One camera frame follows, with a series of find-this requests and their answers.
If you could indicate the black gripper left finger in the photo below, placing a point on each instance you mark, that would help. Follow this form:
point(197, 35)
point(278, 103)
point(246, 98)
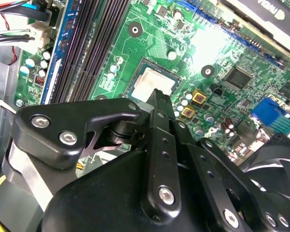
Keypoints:
point(50, 120)

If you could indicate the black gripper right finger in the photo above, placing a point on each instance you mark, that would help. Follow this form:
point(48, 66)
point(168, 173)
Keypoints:
point(200, 174)

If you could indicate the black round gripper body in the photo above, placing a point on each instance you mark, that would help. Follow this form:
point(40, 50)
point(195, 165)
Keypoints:
point(99, 200)

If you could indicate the silver CPU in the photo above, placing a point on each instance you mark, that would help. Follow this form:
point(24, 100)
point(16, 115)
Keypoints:
point(154, 82)

